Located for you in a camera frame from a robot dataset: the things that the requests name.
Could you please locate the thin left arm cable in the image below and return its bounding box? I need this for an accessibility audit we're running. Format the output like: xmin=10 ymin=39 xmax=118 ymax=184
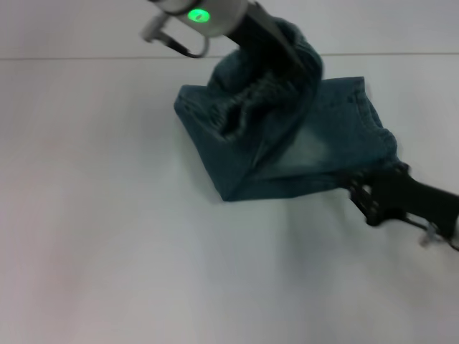
xmin=139 ymin=10 xmax=211 ymax=60

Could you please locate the thin arm cable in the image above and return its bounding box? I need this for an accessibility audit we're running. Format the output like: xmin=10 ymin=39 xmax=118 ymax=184
xmin=404 ymin=214 xmax=459 ymax=252
xmin=139 ymin=10 xmax=211 ymax=60

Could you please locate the blue denim shorts basketball embroidery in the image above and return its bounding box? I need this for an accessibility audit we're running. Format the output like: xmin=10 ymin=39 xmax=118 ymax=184
xmin=173 ymin=16 xmax=399 ymax=204

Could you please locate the thin right arm cable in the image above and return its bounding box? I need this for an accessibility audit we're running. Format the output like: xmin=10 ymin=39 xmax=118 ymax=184
xmin=404 ymin=214 xmax=459 ymax=252

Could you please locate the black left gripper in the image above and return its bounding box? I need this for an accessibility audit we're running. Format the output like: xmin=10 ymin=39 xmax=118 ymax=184
xmin=229 ymin=1 xmax=308 ymax=78

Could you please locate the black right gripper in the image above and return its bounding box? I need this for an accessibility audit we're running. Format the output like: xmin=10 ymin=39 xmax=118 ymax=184
xmin=339 ymin=163 xmax=459 ymax=241

